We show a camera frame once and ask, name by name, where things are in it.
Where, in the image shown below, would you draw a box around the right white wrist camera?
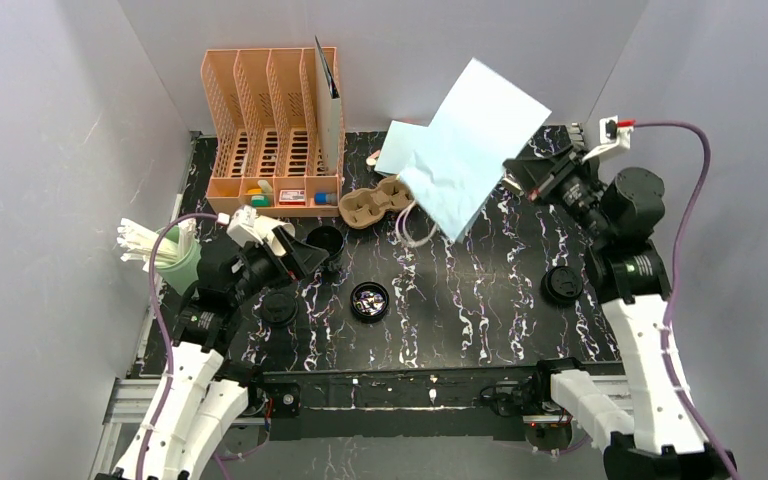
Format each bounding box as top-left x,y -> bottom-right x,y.
582,116 -> 636,162

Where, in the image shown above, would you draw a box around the purple cable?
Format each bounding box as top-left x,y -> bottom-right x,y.
632,120 -> 738,480
135,211 -> 230,480

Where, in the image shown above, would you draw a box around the grey folder in organizer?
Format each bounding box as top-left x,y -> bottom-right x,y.
314,37 -> 343,174

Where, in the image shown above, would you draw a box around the blue cap small item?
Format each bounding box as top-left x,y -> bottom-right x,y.
313,192 -> 338,205

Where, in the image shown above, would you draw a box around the black lid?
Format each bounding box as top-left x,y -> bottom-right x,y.
540,266 -> 584,307
259,291 -> 299,328

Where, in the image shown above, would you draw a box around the small red white box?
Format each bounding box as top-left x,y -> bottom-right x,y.
278,189 -> 306,205

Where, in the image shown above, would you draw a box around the black cup with shiny contents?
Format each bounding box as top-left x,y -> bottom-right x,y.
350,281 -> 390,324

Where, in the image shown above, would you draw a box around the light blue paper bag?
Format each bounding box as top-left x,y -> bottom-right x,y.
374,120 -> 430,175
397,58 -> 551,241

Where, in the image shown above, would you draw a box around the black cup upright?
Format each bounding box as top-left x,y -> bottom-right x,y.
306,225 -> 345,274

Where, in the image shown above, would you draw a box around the green straw holder cup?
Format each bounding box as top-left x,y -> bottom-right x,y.
155,219 -> 201,295

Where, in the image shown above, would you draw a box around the black lid left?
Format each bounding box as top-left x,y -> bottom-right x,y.
259,291 -> 299,328

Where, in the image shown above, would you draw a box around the flat light blue paper bag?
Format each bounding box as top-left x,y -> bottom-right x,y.
374,120 -> 430,175

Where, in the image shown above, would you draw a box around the black base rail bar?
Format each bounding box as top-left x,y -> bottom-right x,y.
235,365 -> 572,441

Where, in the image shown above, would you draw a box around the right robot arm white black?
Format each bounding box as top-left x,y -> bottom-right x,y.
505,149 -> 736,479

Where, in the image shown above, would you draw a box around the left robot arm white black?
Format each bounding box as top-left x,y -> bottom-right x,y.
96,228 -> 327,479

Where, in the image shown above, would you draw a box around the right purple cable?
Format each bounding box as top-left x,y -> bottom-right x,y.
632,120 -> 738,480

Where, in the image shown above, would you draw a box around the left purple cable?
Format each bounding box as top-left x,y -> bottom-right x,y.
135,211 -> 230,480

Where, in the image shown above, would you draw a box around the aluminium frame rail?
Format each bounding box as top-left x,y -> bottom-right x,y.
88,378 -> 159,479

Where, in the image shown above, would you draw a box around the brown cardboard cup carrier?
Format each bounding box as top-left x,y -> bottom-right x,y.
338,176 -> 414,230

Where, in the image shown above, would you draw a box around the orange plastic file organizer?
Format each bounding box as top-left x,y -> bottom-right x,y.
201,46 -> 345,218

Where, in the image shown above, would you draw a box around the green yellow small items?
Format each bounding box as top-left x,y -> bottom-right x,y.
245,179 -> 274,208

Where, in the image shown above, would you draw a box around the black lid right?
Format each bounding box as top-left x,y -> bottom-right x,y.
540,266 -> 584,307

